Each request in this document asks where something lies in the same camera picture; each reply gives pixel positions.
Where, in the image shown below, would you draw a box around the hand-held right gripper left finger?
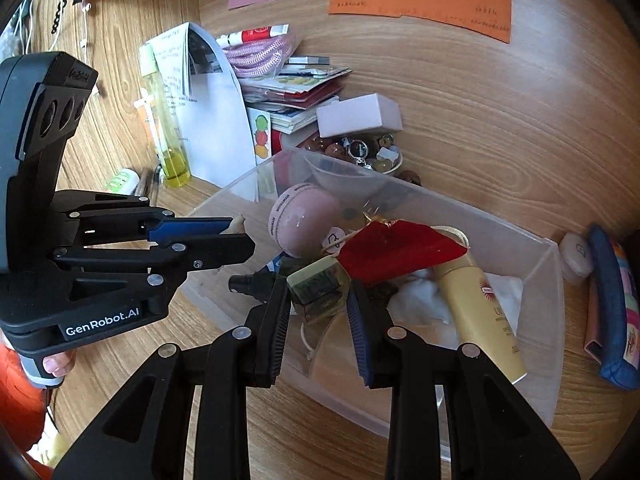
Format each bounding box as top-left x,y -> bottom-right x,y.
52,275 -> 293,480

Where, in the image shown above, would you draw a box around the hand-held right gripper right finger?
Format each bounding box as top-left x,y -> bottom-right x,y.
346,282 -> 581,480

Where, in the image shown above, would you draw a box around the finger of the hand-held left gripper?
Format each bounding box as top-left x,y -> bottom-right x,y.
49,233 -> 256,287
55,190 -> 236,250

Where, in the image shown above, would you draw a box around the green item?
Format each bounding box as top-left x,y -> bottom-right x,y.
286,255 -> 351,326

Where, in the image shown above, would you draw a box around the clear plastic storage box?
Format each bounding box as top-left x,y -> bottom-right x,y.
180,147 -> 558,436

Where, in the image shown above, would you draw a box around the pink round macaron case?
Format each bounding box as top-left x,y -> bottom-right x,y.
268,184 -> 343,258

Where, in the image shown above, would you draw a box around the yellow sunscreen bottle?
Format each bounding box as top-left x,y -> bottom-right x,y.
432,227 -> 528,383

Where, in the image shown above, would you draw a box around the person's left forearm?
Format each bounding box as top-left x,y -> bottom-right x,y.
0,340 -> 51,463

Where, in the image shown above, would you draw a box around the wooden desktop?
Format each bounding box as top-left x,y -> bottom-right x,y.
30,150 -> 640,480

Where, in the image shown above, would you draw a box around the person's left hand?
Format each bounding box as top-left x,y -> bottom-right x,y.
42,352 -> 77,377

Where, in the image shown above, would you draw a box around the black pump bottle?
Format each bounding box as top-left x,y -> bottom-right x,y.
228,272 -> 281,306

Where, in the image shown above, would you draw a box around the yellow-green spray bottle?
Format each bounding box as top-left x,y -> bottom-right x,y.
139,42 -> 192,189

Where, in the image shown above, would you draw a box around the white cotton pads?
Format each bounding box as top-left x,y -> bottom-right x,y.
387,267 -> 523,351

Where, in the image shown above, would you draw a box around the green and white tube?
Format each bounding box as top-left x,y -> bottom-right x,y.
102,168 -> 141,196

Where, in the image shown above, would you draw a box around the white paper sheets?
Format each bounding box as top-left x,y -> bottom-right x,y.
150,22 -> 258,188

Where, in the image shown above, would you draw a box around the fruit sticker sheet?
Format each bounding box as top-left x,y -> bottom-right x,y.
247,107 -> 273,166

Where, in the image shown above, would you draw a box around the stack of booklets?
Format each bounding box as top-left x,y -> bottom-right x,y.
240,55 -> 353,136

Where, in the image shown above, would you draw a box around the bowl of beads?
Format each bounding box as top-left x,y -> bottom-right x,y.
300,130 -> 423,186

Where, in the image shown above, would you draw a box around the small white box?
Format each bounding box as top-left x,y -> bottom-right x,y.
316,92 -> 403,138

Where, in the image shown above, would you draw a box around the white and red tube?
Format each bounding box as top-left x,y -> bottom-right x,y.
216,24 -> 291,47

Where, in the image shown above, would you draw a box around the white round case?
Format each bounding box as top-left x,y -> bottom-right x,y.
559,232 -> 593,286

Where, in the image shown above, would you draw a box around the blue fabric pouch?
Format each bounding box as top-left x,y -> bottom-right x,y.
582,225 -> 640,391

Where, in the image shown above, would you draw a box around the orange sticky note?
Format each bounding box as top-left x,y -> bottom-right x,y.
327,0 -> 513,45

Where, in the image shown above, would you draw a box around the white cables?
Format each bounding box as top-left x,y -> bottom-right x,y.
0,0 -> 38,58

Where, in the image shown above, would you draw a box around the pink coiled cord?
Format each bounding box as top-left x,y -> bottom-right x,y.
222,32 -> 301,79

